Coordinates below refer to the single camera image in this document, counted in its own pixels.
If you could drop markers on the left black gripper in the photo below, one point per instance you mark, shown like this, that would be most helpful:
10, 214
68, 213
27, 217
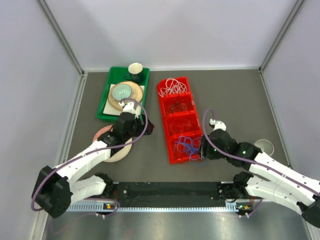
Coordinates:
138, 121

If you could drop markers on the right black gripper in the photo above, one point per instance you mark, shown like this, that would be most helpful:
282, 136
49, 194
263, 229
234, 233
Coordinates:
206, 151

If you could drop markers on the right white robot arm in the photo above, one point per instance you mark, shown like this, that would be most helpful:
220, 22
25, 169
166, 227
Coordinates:
263, 177

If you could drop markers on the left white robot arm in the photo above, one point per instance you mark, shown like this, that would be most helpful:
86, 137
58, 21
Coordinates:
59, 187

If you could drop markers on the white square board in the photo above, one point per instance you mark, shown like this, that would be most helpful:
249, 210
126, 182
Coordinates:
110, 110

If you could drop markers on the beige floral plate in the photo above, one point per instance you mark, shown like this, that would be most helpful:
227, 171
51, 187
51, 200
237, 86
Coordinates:
119, 155

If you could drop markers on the teal bowl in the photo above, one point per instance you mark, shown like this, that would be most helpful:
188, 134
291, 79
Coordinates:
121, 91

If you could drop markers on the silver finned heat sink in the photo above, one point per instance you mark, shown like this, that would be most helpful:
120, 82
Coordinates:
265, 145

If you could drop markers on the red compartment bin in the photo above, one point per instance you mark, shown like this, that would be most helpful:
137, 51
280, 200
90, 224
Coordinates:
181, 124

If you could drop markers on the green plastic tray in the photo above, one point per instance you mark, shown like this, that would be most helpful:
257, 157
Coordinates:
117, 75

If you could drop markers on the dark green cup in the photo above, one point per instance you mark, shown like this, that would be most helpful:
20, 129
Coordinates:
135, 73

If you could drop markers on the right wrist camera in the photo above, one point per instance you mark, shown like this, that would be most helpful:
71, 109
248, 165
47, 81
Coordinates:
217, 125

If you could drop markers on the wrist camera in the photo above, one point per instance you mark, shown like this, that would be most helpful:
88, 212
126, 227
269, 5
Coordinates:
130, 107
217, 125

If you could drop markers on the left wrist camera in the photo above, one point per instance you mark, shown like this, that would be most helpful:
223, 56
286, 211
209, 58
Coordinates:
130, 107

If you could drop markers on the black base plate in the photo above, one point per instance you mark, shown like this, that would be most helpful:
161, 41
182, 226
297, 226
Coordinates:
173, 194

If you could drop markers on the grey slotted cable duct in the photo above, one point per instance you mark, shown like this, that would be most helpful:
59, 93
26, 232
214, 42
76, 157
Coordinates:
105, 207

